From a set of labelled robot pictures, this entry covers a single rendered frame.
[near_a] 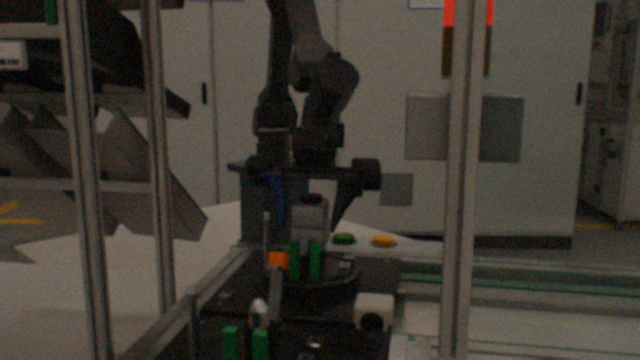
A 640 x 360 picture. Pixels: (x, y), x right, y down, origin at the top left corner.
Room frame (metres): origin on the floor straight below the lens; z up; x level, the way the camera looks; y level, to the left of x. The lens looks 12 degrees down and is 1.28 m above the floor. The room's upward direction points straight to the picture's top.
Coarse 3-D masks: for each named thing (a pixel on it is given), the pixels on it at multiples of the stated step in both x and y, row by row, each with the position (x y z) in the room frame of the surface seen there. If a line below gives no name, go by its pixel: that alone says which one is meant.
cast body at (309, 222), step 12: (312, 192) 0.79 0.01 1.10; (300, 204) 0.76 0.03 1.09; (312, 204) 0.76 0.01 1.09; (324, 204) 0.76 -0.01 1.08; (300, 216) 0.75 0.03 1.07; (312, 216) 0.75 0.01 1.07; (324, 216) 0.75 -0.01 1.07; (300, 228) 0.75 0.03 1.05; (312, 228) 0.75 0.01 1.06; (324, 228) 0.75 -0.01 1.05; (300, 240) 0.74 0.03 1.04; (312, 240) 0.74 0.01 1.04; (324, 240) 0.75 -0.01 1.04; (300, 252) 0.72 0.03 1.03
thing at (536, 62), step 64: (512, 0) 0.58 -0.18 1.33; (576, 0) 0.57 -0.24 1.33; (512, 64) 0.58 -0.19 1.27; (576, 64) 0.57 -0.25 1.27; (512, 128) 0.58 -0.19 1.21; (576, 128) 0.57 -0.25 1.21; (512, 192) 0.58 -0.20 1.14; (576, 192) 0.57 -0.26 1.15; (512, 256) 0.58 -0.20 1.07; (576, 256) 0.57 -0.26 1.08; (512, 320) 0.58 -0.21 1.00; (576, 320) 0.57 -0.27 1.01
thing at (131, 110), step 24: (0, 0) 0.69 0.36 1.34; (24, 0) 0.67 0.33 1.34; (96, 0) 0.71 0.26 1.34; (96, 24) 0.71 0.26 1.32; (120, 24) 0.75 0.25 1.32; (48, 48) 0.69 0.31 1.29; (96, 48) 0.70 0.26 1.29; (120, 48) 0.74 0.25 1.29; (48, 72) 0.77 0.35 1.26; (96, 72) 0.74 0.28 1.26; (120, 72) 0.74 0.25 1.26; (168, 96) 0.83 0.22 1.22
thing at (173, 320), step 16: (224, 256) 0.91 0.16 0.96; (240, 256) 0.91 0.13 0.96; (208, 272) 0.84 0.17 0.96; (224, 272) 0.85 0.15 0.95; (208, 288) 0.79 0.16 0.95; (176, 304) 0.72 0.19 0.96; (160, 320) 0.67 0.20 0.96; (176, 320) 0.68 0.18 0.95; (144, 336) 0.63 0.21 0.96; (160, 336) 0.64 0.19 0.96; (400, 336) 0.63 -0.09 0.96; (416, 336) 0.63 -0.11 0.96; (128, 352) 0.59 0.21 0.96; (144, 352) 0.60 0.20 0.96; (400, 352) 0.59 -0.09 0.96; (416, 352) 0.59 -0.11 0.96
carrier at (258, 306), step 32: (192, 288) 0.50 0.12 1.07; (192, 320) 0.50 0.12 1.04; (224, 320) 0.65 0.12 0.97; (256, 320) 0.52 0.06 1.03; (160, 352) 0.57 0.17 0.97; (192, 352) 0.50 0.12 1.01; (224, 352) 0.48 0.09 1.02; (256, 352) 0.47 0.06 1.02; (288, 352) 0.53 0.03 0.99; (320, 352) 0.52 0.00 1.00; (352, 352) 0.57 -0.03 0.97; (384, 352) 0.57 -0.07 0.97
